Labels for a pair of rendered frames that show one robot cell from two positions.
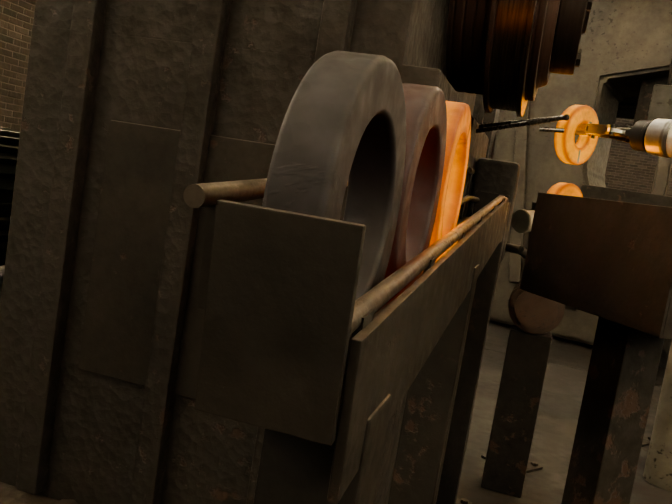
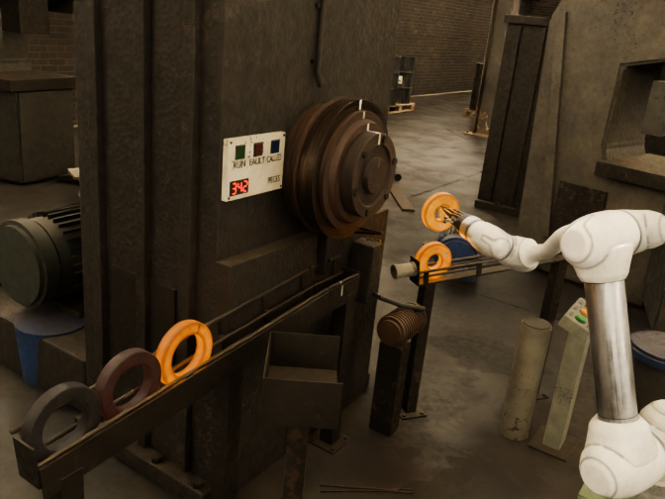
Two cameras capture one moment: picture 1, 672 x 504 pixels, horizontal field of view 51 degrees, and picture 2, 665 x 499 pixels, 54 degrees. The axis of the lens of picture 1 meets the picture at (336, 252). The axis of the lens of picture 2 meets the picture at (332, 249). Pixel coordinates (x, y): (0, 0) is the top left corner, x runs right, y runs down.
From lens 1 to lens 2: 1.41 m
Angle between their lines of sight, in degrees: 21
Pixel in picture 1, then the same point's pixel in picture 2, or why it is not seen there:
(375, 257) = (86, 425)
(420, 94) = (114, 365)
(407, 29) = (216, 246)
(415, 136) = (105, 384)
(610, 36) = (630, 27)
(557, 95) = (584, 79)
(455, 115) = (171, 338)
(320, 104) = (31, 417)
